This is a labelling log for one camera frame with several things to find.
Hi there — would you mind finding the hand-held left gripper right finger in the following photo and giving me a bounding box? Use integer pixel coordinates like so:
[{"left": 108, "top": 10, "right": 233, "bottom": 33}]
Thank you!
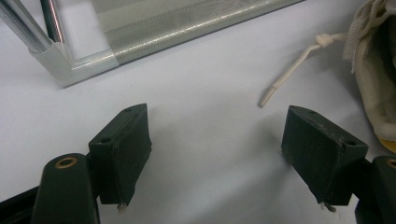
[{"left": 281, "top": 105, "right": 396, "bottom": 224}]

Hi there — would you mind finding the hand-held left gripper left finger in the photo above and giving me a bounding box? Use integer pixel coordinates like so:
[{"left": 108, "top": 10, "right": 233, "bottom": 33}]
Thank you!
[{"left": 30, "top": 103, "right": 153, "bottom": 224}]

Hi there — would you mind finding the yellow object under bag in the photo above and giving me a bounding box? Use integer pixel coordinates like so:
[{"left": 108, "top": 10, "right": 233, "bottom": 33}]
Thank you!
[{"left": 377, "top": 136, "right": 396, "bottom": 154}]

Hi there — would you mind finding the chrome metal tube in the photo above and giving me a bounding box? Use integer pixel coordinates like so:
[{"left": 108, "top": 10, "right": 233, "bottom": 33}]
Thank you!
[{"left": 39, "top": 0, "right": 65, "bottom": 44}]

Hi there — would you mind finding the cream drawstring cloth bag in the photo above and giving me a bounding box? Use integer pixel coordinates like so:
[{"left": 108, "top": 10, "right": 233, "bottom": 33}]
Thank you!
[{"left": 258, "top": 0, "right": 396, "bottom": 143}]

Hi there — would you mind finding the aluminium frame rail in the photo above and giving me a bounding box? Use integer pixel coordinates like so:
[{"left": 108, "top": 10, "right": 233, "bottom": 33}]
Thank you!
[{"left": 0, "top": 0, "right": 304, "bottom": 89}]

